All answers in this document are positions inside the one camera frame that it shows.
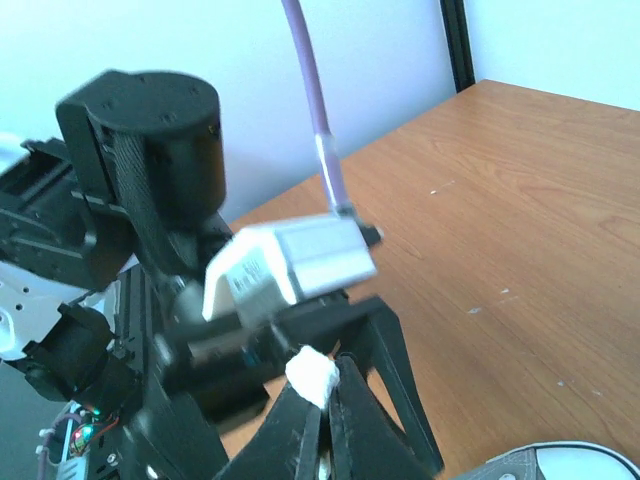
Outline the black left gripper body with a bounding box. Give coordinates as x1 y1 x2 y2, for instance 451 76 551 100
119 266 348 479

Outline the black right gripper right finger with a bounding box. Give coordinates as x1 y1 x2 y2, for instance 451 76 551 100
329 356 432 480

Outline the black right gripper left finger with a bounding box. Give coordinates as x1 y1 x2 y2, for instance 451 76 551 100
216 384 321 480

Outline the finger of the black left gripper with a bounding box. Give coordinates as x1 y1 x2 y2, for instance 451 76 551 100
279 297 444 473

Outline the white shoelace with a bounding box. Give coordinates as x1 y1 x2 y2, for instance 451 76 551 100
285 345 340 479

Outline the grey canvas sneaker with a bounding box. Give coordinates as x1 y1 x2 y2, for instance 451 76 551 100
456 441 639 480

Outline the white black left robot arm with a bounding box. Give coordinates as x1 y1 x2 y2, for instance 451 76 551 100
1 70 444 479

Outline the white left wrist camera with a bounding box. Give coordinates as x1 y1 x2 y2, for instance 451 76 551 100
202 214 384 328

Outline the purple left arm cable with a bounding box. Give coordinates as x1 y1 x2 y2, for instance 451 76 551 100
280 0 356 219

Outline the black left frame post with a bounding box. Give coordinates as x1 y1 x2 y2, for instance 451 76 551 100
440 0 475 93

